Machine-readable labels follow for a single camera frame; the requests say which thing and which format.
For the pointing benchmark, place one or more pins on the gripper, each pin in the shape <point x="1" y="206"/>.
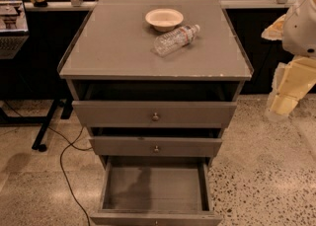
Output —
<point x="301" y="31"/>

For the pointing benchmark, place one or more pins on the grey bottom drawer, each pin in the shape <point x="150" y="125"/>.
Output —
<point x="156" y="191"/>

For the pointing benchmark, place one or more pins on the grey drawer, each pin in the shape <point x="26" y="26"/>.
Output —
<point x="156" y="191"/>
<point x="155" y="146"/>
<point x="154" y="114"/>

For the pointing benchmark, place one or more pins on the grey drawer cabinet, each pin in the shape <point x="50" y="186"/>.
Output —
<point x="113" y="59"/>

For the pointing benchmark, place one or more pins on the grey middle drawer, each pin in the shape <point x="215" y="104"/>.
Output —
<point x="155" y="146"/>

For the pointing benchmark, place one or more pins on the grey top drawer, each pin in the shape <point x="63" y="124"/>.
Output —
<point x="154" y="114"/>

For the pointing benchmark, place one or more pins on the clear plastic water bottle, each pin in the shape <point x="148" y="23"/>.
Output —
<point x="176" y="39"/>

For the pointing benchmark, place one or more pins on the white paper bowl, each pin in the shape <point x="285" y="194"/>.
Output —
<point x="164" y="20"/>

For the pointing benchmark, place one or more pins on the open laptop computer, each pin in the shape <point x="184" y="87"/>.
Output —
<point x="14" y="30"/>

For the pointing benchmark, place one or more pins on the black desk frame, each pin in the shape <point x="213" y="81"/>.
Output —
<point x="42" y="121"/>

